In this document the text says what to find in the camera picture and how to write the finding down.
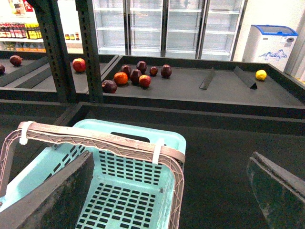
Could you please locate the bottles on store shelf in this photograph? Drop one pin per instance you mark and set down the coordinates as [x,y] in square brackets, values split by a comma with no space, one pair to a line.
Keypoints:
[20,31]

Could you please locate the black perforated shelf post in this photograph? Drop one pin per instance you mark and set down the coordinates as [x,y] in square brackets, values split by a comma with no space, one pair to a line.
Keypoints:
[90,49]

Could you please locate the dark fruit far left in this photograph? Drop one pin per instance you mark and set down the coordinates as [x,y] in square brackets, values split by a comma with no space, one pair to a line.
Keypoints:
[16,60]

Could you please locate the small jars on shelf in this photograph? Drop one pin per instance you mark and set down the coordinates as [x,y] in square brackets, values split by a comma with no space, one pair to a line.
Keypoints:
[72,37]

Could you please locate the dark red fruit middle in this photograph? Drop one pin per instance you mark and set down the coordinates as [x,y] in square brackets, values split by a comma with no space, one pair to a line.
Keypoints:
[135,75]

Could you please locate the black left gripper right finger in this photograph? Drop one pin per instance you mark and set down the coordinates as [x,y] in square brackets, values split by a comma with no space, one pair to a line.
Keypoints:
[279,193]

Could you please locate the light blue plastic basket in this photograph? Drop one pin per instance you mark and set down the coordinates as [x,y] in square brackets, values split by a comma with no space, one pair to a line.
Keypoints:
[124,190]

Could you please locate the dark red fruit front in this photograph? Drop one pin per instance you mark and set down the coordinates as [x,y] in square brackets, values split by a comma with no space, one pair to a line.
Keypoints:
[109,86]

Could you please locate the small dark red fruit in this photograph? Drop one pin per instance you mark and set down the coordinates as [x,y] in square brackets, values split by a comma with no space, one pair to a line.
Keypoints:
[153,71]

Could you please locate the dark red fruit back centre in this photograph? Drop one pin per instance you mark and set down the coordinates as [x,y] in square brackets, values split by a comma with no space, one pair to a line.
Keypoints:
[142,66]

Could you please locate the black shelf divider right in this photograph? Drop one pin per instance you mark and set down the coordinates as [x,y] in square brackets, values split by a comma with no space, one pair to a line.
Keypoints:
[247,80]

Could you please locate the red apple on left shelf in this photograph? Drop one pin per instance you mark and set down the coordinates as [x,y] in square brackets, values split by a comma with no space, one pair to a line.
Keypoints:
[79,65]

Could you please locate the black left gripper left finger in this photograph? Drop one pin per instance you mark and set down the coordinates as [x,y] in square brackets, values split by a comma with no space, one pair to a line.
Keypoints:
[56,203]

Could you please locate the glass door refrigerator row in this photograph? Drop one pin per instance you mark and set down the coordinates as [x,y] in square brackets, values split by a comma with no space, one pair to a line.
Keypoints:
[190,29]

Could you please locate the dark red fruit back left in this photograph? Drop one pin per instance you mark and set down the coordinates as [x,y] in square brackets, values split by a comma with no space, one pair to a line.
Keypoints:
[126,69]

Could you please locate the black upper display tray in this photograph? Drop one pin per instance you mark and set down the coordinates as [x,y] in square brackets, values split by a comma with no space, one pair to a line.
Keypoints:
[279,95]

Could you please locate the white blue chest freezer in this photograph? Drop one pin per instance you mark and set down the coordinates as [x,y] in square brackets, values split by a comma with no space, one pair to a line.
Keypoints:
[270,44]

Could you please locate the black left display tray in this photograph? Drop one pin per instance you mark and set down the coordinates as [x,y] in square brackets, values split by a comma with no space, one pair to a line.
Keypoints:
[33,81]

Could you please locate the red apple small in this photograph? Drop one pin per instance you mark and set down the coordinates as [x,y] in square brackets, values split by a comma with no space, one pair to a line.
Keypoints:
[144,81]

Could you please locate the black lower display tray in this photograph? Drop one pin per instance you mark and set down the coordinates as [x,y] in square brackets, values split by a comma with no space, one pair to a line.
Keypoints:
[217,191]

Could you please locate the yellow lemon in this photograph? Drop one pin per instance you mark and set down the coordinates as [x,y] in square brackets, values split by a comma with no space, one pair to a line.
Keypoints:
[261,75]

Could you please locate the black display tray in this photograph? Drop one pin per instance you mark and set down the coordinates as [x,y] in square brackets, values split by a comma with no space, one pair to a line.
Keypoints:
[279,95]
[33,81]
[217,191]

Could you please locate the dark red fruit right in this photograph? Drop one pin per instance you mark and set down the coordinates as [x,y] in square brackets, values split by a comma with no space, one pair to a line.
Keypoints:
[166,71]

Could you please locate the orange fruit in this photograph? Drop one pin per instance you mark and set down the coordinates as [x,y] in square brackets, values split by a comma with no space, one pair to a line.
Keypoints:
[120,78]

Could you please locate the dark fruit at left edge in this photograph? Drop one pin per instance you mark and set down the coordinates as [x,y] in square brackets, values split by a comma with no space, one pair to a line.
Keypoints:
[2,69]

